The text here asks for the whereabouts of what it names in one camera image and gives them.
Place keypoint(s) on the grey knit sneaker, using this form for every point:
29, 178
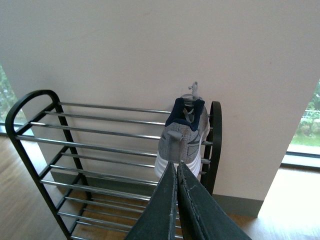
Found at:
184, 131

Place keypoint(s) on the black window frame right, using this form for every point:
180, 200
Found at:
301, 161

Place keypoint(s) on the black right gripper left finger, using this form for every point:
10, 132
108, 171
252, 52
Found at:
158, 220

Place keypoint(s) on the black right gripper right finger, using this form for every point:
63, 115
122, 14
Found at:
201, 218

